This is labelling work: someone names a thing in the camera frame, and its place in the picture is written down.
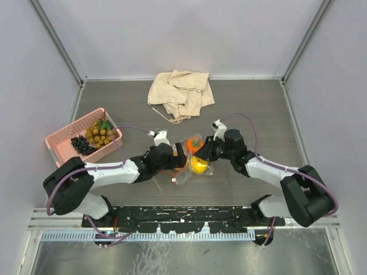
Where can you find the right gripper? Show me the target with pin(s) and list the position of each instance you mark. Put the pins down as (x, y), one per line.
(205, 151)

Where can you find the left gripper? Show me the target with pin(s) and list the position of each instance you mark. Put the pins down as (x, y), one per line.
(176, 161)

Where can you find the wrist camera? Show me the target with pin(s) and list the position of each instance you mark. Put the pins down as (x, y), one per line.
(219, 129)
(159, 137)

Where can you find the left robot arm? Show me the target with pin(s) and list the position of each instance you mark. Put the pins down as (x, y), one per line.
(69, 187)

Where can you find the pink plastic basket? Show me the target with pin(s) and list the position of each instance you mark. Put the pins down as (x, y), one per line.
(59, 143)

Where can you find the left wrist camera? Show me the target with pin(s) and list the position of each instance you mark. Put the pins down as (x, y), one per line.
(159, 137)

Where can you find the aluminium frame rail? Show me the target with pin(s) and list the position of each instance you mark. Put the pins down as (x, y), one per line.
(40, 220)

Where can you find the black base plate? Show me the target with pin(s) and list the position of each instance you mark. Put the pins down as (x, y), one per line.
(219, 219)

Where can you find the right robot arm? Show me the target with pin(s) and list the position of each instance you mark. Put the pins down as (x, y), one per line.
(305, 197)

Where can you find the fake black grape bunch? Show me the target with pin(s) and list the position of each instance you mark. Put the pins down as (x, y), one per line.
(82, 146)

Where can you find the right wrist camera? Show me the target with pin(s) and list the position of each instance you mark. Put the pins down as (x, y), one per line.
(219, 129)

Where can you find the fake brown longan bunch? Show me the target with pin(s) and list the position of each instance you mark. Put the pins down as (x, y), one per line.
(100, 132)

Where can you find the grey slotted cable duct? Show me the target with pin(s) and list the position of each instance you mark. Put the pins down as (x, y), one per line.
(91, 235)

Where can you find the beige cloth drawstring bag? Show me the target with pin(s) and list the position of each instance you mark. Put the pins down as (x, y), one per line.
(180, 95)

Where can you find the fake lemon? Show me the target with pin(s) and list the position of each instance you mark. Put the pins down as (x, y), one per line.
(198, 165)

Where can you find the clear zip top bag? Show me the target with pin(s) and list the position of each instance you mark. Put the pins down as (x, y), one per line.
(180, 176)

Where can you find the fake orange persimmon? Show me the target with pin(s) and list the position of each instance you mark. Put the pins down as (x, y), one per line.
(193, 144)

